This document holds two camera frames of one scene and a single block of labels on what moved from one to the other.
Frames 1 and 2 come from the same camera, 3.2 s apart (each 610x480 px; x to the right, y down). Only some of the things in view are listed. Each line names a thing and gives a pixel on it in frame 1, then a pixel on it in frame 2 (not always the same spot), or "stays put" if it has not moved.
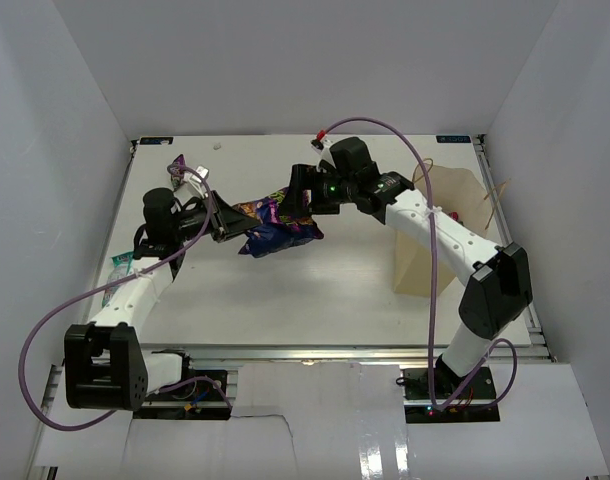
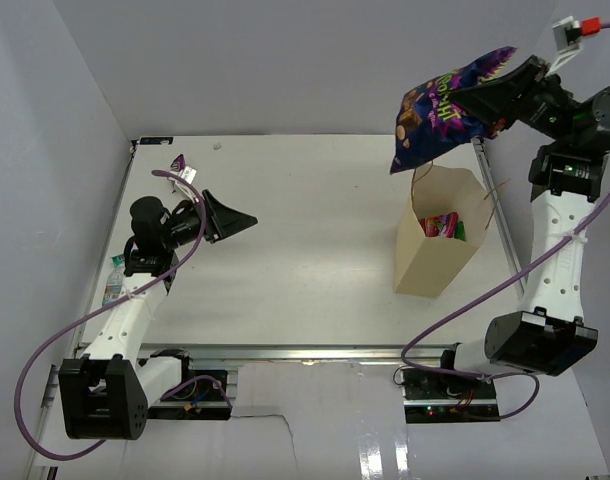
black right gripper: (305, 177) to (496, 99)
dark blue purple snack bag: (275, 232) to (429, 122)
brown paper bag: (461, 196) stays put
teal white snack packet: (119, 267) stays put
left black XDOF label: (146, 140) stays put
